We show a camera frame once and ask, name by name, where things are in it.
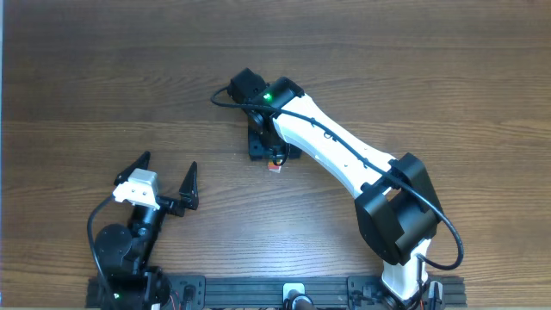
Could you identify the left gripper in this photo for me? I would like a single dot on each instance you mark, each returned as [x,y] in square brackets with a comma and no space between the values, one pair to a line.
[172,206]

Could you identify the orange cube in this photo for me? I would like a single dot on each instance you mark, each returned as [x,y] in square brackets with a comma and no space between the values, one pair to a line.
[272,164]

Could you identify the white cube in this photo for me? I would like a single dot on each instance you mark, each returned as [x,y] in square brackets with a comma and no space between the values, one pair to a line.
[278,169]

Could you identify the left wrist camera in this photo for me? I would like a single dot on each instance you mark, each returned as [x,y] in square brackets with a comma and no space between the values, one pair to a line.
[138,187]

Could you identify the mounting rail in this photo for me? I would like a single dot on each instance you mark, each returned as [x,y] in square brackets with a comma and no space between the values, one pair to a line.
[249,293]

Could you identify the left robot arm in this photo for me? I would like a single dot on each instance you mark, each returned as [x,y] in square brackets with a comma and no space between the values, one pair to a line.
[116,249]

